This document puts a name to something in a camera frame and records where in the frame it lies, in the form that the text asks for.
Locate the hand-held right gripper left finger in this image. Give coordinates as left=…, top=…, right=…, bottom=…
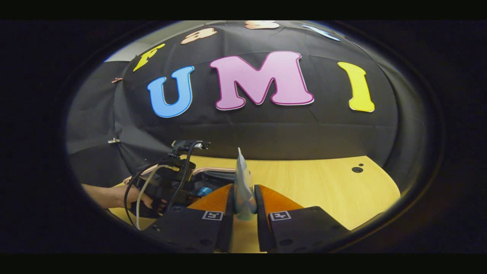
left=143, top=184, right=236, bottom=253

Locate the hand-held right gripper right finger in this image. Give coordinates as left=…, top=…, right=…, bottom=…
left=254, top=185, right=350, bottom=253

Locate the black backdrop cloth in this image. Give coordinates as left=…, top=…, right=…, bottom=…
left=65, top=21, right=427, bottom=198

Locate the black cable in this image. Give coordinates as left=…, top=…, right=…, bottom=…
left=124, top=141, right=202, bottom=229

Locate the white cable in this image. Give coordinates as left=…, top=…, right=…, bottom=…
left=135, top=164, right=180, bottom=231

